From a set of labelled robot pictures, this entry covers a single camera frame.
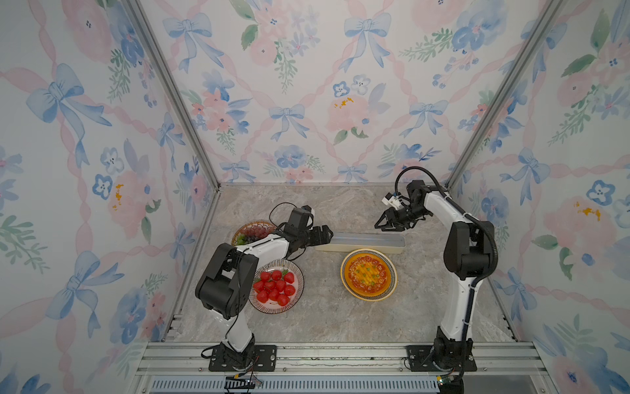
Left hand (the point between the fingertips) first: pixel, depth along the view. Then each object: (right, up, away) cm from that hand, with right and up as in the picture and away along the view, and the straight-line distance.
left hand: (326, 234), depth 93 cm
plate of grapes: (-30, +1, +6) cm, 31 cm away
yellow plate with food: (+15, -15, -4) cm, 22 cm away
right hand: (+22, +3, +1) cm, 22 cm away
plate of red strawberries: (-17, -18, -8) cm, 26 cm away
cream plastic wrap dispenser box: (+8, -5, +10) cm, 13 cm away
